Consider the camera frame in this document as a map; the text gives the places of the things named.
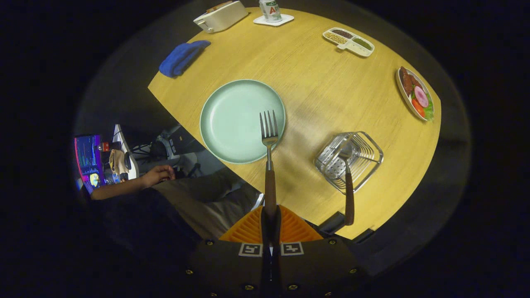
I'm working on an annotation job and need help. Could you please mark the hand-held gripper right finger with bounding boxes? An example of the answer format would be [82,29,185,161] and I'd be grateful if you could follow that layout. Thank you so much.
[271,206,361,298]

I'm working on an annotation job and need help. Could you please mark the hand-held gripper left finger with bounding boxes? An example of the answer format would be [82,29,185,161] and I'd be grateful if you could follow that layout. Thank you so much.
[184,206,272,298]

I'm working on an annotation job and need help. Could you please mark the wooden-handled metal spoon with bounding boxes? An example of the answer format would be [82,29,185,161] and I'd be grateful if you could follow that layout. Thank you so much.
[339,143,355,226]

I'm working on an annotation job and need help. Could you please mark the wooden-handled metal fork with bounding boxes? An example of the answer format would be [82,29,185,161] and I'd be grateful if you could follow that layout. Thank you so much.
[260,110,279,219]

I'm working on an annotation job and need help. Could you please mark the black table leg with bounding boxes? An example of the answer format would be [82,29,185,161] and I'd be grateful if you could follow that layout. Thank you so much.
[352,228,376,244]
[319,211,347,235]

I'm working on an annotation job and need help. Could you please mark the person's grey trousers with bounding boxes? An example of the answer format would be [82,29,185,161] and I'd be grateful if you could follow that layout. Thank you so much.
[151,168,264,241]

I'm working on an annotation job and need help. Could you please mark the pale green plate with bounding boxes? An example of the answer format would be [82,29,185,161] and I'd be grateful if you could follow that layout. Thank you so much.
[200,79,286,164]

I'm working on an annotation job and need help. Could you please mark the white angled stand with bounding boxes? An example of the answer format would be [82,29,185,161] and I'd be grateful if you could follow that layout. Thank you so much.
[113,124,140,181]

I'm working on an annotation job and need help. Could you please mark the lit computer monitor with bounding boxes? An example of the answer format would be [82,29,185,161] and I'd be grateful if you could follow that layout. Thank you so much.
[75,134,104,194]

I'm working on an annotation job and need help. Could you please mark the blue folded cloth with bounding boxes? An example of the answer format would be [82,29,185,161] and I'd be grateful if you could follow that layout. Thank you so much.
[159,40,211,78]

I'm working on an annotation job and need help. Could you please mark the white plate with food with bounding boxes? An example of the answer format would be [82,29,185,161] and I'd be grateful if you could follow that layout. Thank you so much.
[396,66,434,122]

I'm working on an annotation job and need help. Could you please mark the divided dish with beans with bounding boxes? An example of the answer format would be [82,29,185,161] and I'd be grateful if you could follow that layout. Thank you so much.
[323,27,375,58]

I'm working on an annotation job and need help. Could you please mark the white square coaster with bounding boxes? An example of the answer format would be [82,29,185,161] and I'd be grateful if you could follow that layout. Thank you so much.
[253,14,295,27]

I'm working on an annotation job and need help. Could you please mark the cream white toaster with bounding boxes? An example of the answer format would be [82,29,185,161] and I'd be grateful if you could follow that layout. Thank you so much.
[193,0,249,34]

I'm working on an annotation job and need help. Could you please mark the small white drink bottle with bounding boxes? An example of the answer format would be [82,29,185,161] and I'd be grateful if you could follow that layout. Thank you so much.
[259,0,282,23]

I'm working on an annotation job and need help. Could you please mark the brown toast slice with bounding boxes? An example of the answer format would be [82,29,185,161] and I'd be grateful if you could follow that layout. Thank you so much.
[206,1,233,13]

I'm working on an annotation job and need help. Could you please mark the metal wire drying rack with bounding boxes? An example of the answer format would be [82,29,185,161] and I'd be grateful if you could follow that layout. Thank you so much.
[314,131,384,195]

